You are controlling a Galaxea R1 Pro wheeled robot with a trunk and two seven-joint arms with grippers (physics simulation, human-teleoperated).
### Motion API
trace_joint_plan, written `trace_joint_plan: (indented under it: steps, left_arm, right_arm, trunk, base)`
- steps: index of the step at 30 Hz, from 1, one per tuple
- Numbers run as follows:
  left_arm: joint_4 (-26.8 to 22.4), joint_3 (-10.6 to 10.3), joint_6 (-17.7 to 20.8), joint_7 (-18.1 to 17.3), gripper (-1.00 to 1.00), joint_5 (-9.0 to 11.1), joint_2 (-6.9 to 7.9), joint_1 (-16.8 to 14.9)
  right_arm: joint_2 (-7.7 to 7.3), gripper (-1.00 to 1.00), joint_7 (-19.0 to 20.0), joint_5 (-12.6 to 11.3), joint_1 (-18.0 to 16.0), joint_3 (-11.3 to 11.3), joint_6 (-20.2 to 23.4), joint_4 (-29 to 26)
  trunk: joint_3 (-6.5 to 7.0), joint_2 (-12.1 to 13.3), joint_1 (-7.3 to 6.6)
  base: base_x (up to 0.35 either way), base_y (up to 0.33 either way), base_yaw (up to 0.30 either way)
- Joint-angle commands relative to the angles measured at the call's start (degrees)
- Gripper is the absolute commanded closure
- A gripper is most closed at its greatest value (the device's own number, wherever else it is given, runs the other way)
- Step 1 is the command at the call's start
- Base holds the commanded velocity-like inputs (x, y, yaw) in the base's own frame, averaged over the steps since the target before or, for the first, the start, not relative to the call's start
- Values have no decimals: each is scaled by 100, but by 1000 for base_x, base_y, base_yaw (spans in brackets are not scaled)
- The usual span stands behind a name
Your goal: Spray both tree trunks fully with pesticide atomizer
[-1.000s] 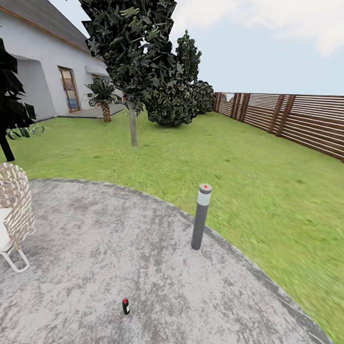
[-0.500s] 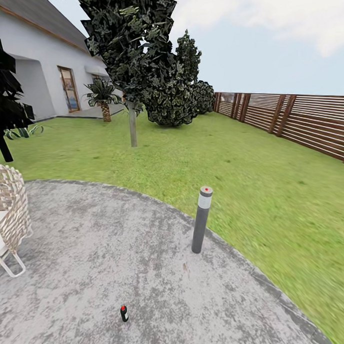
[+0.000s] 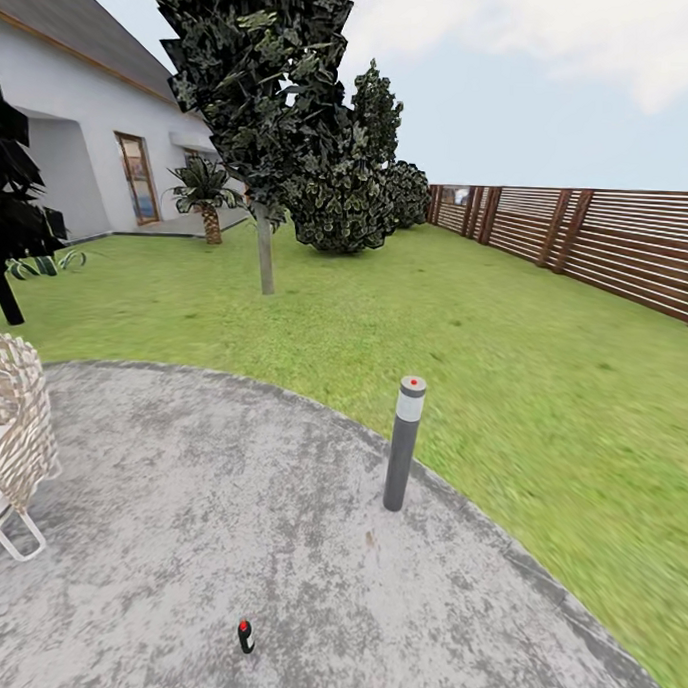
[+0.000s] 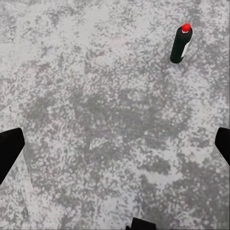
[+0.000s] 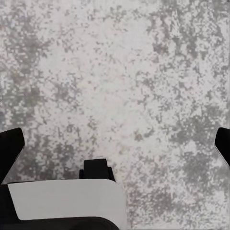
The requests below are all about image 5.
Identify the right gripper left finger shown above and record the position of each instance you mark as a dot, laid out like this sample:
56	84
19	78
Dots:
11	144

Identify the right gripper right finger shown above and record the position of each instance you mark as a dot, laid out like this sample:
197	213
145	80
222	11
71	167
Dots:
222	142

